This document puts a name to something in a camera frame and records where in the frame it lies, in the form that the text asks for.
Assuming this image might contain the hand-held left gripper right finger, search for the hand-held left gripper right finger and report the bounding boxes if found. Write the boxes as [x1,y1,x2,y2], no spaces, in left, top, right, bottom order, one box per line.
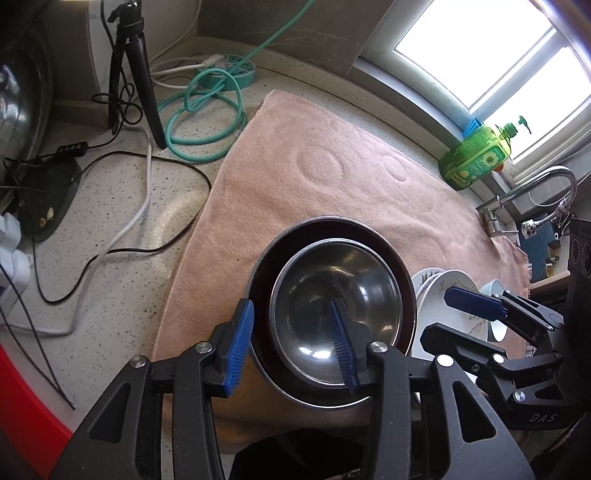
[329,299,536,480]

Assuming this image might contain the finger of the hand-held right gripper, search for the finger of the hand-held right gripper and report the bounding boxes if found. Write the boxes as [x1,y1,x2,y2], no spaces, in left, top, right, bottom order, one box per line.
[422,322,561,407]
[444,286,566,342]

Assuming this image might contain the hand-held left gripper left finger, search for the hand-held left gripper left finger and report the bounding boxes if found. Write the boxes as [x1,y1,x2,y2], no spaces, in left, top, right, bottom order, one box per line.
[48,298,256,480]

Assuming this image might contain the white floral plate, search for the white floral plate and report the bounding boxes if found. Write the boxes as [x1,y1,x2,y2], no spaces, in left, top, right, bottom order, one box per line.
[409,267,446,305]

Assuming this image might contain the stainless steel bowl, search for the stainless steel bowl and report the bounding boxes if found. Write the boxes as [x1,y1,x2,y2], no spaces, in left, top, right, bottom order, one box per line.
[269,237,402,387]

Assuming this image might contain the small white bowl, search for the small white bowl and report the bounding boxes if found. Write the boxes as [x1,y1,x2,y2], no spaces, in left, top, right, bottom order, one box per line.
[479,278,509,342]

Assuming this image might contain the chrome faucet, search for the chrome faucet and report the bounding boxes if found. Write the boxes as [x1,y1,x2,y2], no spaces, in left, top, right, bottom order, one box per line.
[478,166,579,241]

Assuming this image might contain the green dish soap bottle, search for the green dish soap bottle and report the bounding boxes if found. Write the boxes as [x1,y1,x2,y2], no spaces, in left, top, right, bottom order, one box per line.
[438,115,532,192]

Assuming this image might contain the pink towel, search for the pink towel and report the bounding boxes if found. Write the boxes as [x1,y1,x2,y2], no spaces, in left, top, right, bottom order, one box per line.
[152,89,529,457]

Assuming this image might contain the red plastic object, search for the red plastic object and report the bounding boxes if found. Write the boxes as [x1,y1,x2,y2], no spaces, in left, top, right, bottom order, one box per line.
[0,344,75,462]

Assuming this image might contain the window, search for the window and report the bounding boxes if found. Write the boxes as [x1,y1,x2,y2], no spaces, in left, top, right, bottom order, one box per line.
[355,0,591,167]

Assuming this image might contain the teal power strip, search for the teal power strip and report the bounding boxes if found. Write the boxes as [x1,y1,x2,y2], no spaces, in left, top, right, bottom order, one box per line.
[193,53,256,90]

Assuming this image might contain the black tripod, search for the black tripod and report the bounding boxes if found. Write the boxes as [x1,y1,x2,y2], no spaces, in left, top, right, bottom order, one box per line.
[105,0,168,151]

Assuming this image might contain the dark metal wok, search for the dark metal wok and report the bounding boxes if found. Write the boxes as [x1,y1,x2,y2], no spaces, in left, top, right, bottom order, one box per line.
[0,23,54,204]

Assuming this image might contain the white cable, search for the white cable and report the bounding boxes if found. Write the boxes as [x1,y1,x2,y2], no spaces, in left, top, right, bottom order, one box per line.
[0,124,155,335]

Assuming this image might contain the black cable with inline switch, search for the black cable with inline switch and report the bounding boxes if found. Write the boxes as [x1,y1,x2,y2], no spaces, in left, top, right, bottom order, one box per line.
[34,138,213,303]

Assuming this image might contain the white plug with cable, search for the white plug with cable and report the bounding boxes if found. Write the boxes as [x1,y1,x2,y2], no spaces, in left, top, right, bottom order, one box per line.
[150,54,225,88]

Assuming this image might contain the green cable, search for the green cable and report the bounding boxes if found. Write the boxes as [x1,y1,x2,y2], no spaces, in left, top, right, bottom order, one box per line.
[157,0,319,162]

